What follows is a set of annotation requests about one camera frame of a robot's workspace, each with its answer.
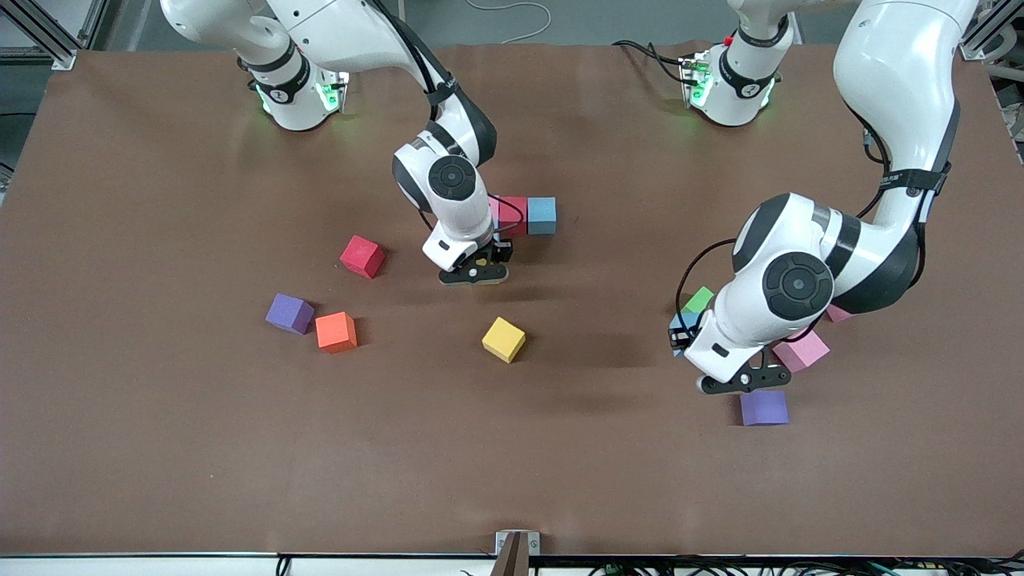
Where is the purple foam cube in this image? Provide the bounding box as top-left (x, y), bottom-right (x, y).
top-left (738, 390), bottom-right (790, 427)
top-left (265, 293), bottom-right (315, 335)

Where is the black cable on mat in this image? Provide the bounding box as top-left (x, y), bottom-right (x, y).
top-left (612, 38), bottom-right (697, 85)

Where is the white table edge strip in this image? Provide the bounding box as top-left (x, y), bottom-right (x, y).
top-left (0, 552), bottom-right (1024, 576)

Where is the aluminium frame post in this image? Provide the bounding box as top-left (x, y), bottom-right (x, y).
top-left (0, 0), bottom-right (78, 71)
top-left (958, 0), bottom-right (1024, 62)

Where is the red foam cube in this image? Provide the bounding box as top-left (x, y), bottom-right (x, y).
top-left (499, 195), bottom-right (530, 235)
top-left (339, 235), bottom-right (386, 280)

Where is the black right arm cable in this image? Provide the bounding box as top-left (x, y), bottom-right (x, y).
top-left (372, 0), bottom-right (525, 241)

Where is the metal table edge bracket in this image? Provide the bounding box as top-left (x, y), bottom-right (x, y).
top-left (494, 530), bottom-right (541, 576)

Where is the orange foam cube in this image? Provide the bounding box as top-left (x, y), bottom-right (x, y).
top-left (314, 311), bottom-right (358, 354)

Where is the white floor cable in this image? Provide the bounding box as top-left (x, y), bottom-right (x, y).
top-left (466, 0), bottom-right (554, 46)

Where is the blue foam cube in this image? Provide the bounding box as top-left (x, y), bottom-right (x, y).
top-left (527, 197), bottom-right (558, 236)
top-left (669, 312), bottom-right (701, 357)

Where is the dark vertical frame beam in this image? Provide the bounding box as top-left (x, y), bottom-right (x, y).
top-left (78, 0), bottom-right (122, 50)

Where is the brown table mat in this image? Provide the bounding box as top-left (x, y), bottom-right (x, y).
top-left (0, 42), bottom-right (1024, 558)

